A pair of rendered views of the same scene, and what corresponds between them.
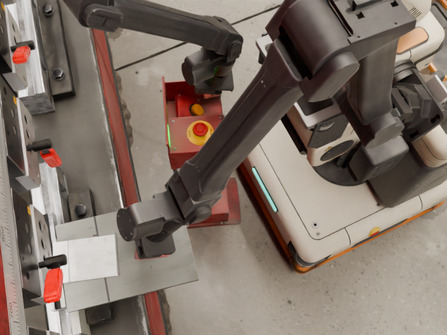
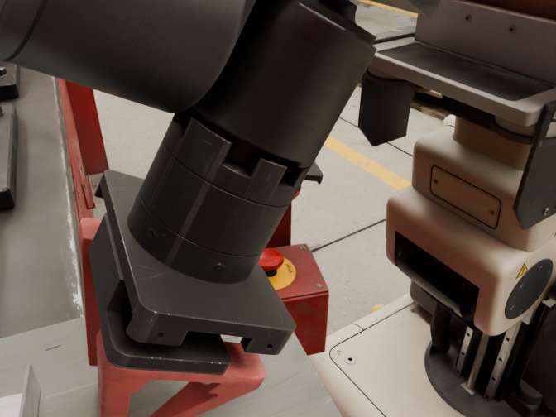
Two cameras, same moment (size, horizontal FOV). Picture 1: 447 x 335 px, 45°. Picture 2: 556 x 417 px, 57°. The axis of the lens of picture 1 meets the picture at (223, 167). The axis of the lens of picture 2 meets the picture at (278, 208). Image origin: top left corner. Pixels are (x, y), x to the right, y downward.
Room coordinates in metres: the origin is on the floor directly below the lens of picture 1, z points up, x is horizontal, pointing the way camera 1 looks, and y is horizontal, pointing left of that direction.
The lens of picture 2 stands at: (0.07, 0.10, 1.23)
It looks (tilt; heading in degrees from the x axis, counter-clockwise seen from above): 34 degrees down; 355
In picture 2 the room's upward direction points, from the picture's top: straight up
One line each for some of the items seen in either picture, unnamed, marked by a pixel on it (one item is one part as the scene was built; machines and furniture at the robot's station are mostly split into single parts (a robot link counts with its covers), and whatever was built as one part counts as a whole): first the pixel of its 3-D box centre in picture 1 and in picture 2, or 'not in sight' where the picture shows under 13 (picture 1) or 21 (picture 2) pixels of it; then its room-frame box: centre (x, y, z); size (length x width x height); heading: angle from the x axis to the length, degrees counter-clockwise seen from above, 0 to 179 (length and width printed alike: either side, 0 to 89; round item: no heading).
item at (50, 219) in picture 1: (52, 260); not in sight; (0.20, 0.34, 0.99); 0.20 x 0.03 x 0.03; 17
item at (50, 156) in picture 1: (45, 155); not in sight; (0.35, 0.31, 1.20); 0.04 x 0.02 x 0.10; 107
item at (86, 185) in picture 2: not in sight; (85, 181); (1.21, 0.48, 0.59); 0.15 x 0.02 x 0.07; 17
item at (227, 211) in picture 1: (208, 198); not in sight; (0.65, 0.05, 0.06); 0.25 x 0.20 x 0.12; 98
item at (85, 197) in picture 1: (90, 254); not in sight; (0.23, 0.29, 0.89); 0.30 x 0.05 x 0.03; 17
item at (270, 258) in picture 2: (200, 131); (269, 266); (0.60, 0.07, 0.79); 0.04 x 0.04 x 0.04
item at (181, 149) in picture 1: (195, 122); (255, 268); (0.64, 0.08, 0.75); 0.20 x 0.16 x 0.18; 8
